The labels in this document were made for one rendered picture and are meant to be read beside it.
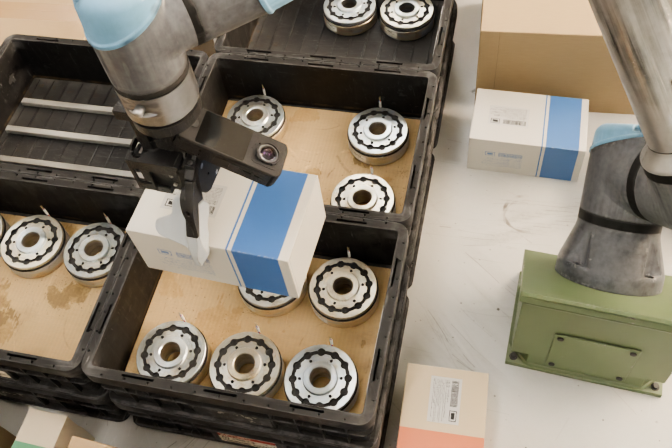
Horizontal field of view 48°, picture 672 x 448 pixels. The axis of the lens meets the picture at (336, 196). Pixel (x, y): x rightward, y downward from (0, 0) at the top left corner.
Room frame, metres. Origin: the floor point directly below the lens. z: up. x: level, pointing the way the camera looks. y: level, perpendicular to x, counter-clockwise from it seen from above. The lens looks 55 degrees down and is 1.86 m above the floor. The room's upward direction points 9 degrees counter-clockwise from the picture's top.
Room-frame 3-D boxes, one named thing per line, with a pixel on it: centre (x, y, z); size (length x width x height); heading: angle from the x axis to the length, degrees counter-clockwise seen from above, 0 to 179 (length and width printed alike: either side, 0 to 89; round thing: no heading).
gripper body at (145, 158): (0.53, 0.16, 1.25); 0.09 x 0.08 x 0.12; 67
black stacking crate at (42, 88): (0.92, 0.41, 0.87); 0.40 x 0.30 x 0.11; 70
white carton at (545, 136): (0.84, -0.36, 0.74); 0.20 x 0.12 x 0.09; 69
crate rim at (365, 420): (0.51, 0.14, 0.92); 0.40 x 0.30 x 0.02; 70
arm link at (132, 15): (0.53, 0.15, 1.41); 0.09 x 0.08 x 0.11; 112
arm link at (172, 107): (0.53, 0.15, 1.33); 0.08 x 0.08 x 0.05
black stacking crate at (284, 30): (1.07, -0.06, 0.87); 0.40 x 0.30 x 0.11; 70
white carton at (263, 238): (0.52, 0.13, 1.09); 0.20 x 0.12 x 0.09; 67
